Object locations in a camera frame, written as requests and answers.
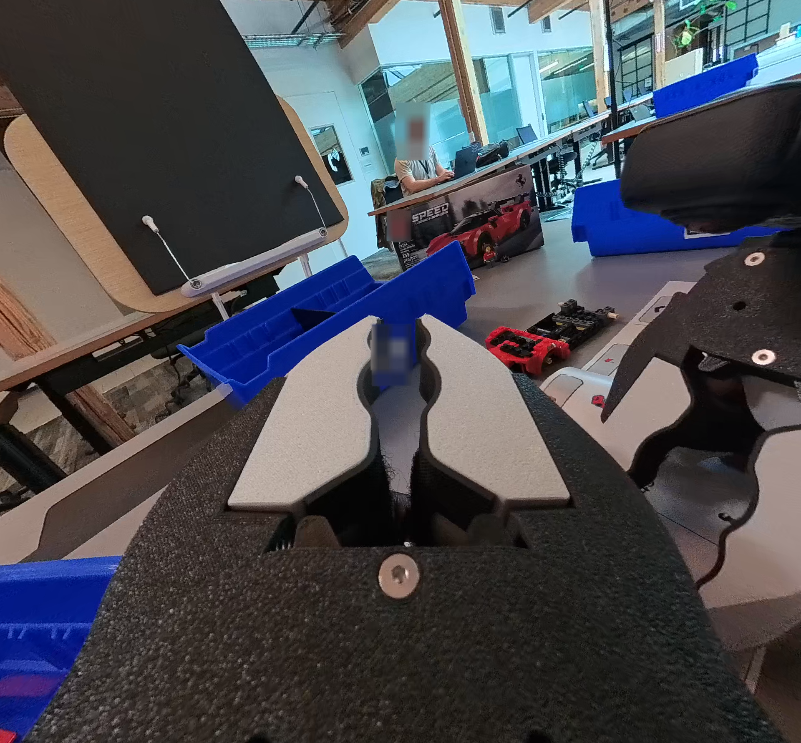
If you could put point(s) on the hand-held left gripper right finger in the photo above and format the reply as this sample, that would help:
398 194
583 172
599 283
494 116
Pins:
494 436

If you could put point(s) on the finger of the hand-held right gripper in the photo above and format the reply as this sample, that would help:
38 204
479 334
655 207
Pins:
776 536
657 392

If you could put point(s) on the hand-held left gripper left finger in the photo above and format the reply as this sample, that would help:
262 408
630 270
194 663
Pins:
306 436

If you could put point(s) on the lego instruction booklet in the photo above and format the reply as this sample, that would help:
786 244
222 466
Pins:
576 386

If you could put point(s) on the red and black lego car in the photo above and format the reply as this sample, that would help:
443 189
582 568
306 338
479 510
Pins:
525 345

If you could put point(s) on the black lego set box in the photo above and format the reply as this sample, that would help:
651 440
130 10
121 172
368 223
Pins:
475 217

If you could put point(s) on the blue storage bin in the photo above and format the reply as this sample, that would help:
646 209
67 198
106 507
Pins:
601 236
269 355
701 89
37 599

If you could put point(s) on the black metal pole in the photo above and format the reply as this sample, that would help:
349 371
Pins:
609 67

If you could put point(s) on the white board holder bar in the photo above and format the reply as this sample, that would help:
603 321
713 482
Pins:
250 264

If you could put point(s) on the long wooden office desk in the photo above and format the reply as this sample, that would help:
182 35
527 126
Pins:
532 143

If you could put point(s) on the black bag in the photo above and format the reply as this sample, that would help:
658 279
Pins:
494 153

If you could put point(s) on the olive camouflage jacket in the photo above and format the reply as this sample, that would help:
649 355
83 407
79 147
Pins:
385 205

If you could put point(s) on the black laptop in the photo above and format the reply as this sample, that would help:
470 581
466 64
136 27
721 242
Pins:
466 161

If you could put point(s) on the glass phone booth door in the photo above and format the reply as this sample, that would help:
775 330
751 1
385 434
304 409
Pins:
331 158

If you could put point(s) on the rounded wooden panel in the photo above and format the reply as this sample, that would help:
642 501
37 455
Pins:
62 192

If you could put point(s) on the black presentation board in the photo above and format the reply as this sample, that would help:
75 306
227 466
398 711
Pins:
156 98

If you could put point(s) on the wooden support post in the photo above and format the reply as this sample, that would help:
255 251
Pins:
596 48
460 54

